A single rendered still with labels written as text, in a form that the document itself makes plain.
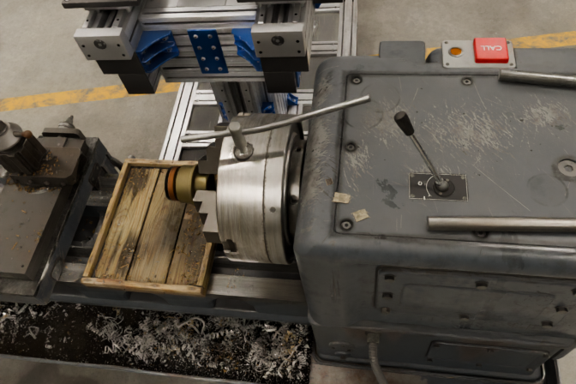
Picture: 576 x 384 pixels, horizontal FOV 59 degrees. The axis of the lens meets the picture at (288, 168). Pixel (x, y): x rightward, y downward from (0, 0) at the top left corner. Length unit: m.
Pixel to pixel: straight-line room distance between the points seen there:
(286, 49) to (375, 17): 1.75
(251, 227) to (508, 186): 0.45
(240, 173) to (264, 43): 0.53
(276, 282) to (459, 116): 0.57
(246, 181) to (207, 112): 1.52
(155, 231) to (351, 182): 0.62
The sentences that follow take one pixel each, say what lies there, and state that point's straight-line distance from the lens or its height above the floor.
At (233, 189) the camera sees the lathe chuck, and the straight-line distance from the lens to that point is 0.94.
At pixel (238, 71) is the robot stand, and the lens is 1.65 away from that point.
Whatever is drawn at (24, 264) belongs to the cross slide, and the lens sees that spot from 1.34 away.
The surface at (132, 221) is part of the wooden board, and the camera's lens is 1.37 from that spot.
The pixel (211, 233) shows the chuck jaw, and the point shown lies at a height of 1.12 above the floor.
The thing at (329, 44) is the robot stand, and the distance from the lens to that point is 2.62.
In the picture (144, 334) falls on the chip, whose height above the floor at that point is 0.56.
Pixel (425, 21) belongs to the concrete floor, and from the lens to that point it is 3.08.
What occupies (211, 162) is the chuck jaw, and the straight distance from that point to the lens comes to 1.08.
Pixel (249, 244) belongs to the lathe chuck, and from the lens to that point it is 0.98.
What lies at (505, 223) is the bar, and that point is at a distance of 0.84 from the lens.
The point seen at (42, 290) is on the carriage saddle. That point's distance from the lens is 1.37.
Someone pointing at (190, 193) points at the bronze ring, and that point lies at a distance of 1.09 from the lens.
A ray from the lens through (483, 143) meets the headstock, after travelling 0.94.
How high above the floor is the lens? 1.99
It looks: 55 degrees down
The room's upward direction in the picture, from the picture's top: 12 degrees counter-clockwise
